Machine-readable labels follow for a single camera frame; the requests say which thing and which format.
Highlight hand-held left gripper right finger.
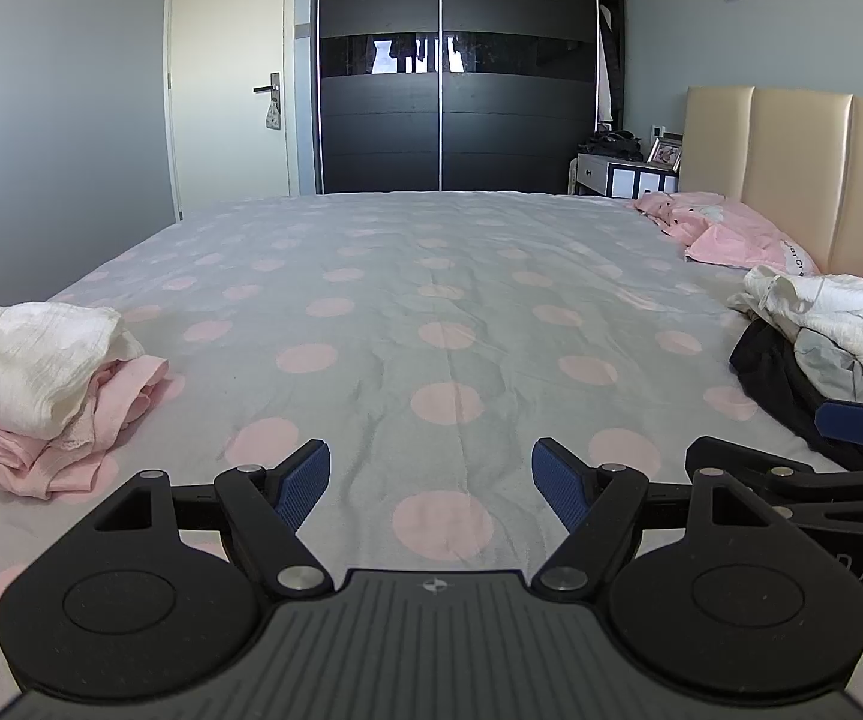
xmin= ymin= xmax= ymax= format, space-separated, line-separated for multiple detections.
xmin=531 ymin=436 xmax=777 ymax=601

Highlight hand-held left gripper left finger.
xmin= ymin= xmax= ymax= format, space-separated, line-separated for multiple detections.
xmin=82 ymin=439 xmax=335 ymax=601

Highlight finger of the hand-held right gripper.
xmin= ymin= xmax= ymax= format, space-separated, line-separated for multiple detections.
xmin=813 ymin=400 xmax=863 ymax=452
xmin=684 ymin=435 xmax=863 ymax=522

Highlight white crinkled garment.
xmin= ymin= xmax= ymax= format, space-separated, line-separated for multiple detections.
xmin=0 ymin=301 xmax=148 ymax=442
xmin=727 ymin=264 xmax=863 ymax=391

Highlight hanging dark clothes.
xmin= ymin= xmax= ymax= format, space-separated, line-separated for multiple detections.
xmin=597 ymin=0 xmax=623 ymax=128

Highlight light blue garment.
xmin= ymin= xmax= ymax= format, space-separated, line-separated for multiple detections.
xmin=795 ymin=330 xmax=863 ymax=410

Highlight pink printed pillow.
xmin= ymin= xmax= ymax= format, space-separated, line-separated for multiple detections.
xmin=686 ymin=202 xmax=822 ymax=275

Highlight grey pink polka dot bed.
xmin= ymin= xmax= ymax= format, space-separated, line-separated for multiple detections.
xmin=0 ymin=190 xmax=863 ymax=720

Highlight beige padded headboard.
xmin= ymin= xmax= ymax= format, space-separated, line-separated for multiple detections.
xmin=680 ymin=86 xmax=863 ymax=293

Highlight pink crumpled patterned cloth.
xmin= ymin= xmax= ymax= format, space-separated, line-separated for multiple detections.
xmin=633 ymin=191 xmax=732 ymax=241

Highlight white crinkled folded garment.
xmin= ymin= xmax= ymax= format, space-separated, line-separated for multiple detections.
xmin=0 ymin=301 xmax=148 ymax=442

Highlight white nightstand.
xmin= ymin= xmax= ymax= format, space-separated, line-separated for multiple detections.
xmin=567 ymin=152 xmax=681 ymax=200

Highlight black bag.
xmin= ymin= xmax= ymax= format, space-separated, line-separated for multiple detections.
xmin=577 ymin=129 xmax=646 ymax=162

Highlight black sliding wardrobe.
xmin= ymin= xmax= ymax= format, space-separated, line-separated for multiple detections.
xmin=313 ymin=0 xmax=601 ymax=194

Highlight white door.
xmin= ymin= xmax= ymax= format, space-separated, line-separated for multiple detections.
xmin=166 ymin=0 xmax=297 ymax=222

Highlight photo frame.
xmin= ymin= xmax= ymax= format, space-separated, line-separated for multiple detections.
xmin=646 ymin=136 xmax=683 ymax=172

